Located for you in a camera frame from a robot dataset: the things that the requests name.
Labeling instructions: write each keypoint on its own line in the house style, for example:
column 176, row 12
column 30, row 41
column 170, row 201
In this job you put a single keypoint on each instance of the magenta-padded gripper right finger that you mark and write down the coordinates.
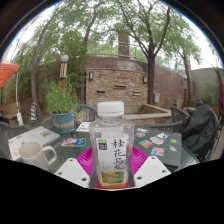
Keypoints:
column 140, row 160

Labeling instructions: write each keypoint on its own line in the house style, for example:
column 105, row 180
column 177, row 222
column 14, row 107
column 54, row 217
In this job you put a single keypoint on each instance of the wooden bench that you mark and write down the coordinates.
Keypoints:
column 10, row 111

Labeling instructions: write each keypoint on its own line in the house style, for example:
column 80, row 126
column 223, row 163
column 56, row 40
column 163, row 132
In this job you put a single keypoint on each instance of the grey wall box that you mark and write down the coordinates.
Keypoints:
column 156, row 97

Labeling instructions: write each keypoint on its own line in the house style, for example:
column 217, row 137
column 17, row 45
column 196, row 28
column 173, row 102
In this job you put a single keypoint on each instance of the dark laptop with stickers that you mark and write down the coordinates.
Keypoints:
column 166, row 150

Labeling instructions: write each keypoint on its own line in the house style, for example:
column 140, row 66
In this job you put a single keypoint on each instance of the cream ribbed mug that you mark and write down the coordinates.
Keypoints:
column 33, row 155

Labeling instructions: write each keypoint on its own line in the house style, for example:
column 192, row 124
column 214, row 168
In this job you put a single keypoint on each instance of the clear white-capped drink bottle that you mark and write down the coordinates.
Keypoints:
column 111, row 146

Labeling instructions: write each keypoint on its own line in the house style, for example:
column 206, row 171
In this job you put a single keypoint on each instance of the green plant in blue pot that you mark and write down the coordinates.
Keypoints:
column 61, row 100

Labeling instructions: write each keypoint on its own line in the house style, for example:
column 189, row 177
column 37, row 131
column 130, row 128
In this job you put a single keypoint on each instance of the colourful printed card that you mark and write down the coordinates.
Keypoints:
column 73, row 142

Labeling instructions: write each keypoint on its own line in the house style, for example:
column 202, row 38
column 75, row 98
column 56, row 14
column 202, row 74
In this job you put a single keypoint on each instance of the black jacket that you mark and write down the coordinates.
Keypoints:
column 200, row 130

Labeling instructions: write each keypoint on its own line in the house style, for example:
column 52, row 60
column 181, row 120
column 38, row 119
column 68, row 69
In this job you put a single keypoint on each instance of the silver laptop with stickers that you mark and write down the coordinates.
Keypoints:
column 30, row 136

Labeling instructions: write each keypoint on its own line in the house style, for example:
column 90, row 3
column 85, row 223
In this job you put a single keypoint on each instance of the black wall lantern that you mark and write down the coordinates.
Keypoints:
column 90, row 75
column 145, row 79

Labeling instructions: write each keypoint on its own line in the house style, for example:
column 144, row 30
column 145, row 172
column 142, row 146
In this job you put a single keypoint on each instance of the orange canopy with white pole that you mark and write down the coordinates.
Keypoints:
column 6, row 71

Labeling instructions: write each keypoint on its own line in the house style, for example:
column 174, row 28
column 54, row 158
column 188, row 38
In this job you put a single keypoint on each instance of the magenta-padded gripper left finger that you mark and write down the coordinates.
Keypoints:
column 85, row 163

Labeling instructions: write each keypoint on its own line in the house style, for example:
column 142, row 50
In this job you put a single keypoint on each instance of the blue yellow striped bollard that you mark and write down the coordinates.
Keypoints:
column 33, row 111

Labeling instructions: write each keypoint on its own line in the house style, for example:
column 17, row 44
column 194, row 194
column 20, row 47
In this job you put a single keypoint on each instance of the white printed booklet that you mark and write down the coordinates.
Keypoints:
column 84, row 127

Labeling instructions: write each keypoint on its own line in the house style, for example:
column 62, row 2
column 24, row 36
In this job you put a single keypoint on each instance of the wooden globe lamp post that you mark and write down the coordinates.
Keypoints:
column 63, row 71

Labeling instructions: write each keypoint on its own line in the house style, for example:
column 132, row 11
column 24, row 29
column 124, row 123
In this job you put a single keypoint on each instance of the closed maroon patio umbrella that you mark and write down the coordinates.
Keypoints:
column 220, row 83

